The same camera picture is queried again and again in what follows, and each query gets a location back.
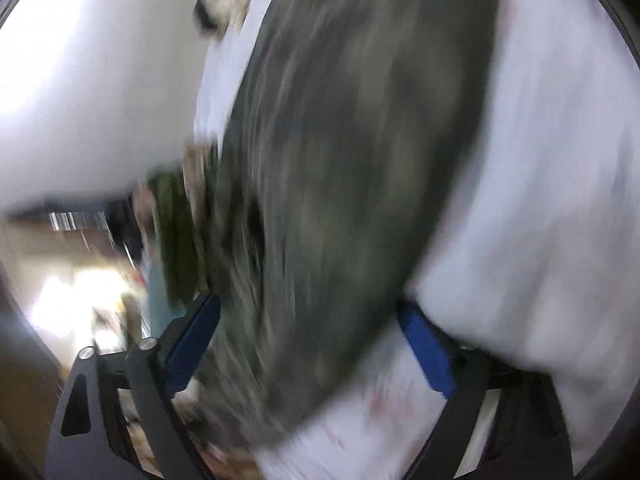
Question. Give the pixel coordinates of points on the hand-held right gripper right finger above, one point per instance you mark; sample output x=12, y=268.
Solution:
x=425, y=346

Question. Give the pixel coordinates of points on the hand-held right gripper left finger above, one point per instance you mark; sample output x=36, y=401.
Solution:
x=192, y=341

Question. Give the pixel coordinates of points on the camouflage pants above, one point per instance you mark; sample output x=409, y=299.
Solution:
x=340, y=160

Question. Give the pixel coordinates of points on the teal cloth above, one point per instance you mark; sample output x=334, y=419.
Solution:
x=157, y=295

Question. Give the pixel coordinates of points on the stack of folded green clothes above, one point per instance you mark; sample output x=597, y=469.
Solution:
x=175, y=230

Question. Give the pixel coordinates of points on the white floral bed sheet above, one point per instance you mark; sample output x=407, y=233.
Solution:
x=550, y=210

